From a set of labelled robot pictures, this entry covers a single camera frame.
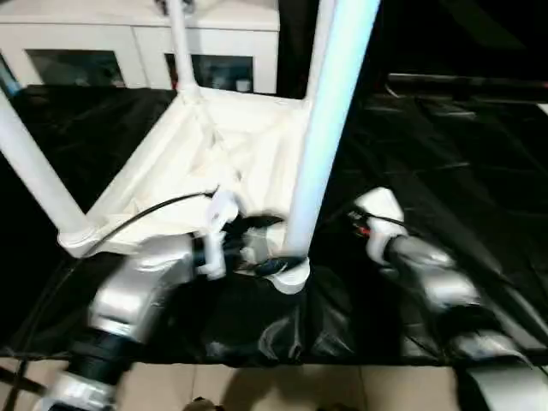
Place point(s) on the white plastic table top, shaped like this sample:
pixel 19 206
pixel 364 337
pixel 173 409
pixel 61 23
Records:
pixel 257 150

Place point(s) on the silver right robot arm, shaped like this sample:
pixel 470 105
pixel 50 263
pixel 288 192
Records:
pixel 436 274

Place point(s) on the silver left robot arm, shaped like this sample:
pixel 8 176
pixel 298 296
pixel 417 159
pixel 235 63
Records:
pixel 128 278

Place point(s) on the black work mat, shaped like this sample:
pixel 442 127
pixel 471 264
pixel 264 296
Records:
pixel 449 171

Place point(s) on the dark brown round object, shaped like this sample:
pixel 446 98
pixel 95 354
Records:
pixel 205 404

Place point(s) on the black low shelf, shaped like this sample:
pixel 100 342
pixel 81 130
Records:
pixel 471 81

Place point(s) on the black metal folding stand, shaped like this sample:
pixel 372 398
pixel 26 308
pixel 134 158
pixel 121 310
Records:
pixel 36 387

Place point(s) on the white cabinet with glass doors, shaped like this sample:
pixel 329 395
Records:
pixel 85 34

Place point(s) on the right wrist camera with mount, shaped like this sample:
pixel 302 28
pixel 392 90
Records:
pixel 383 205

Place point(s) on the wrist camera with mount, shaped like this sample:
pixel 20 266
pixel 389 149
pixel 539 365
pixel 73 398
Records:
pixel 218 214
pixel 383 205

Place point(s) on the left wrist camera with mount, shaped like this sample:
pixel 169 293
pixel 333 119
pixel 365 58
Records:
pixel 218 214

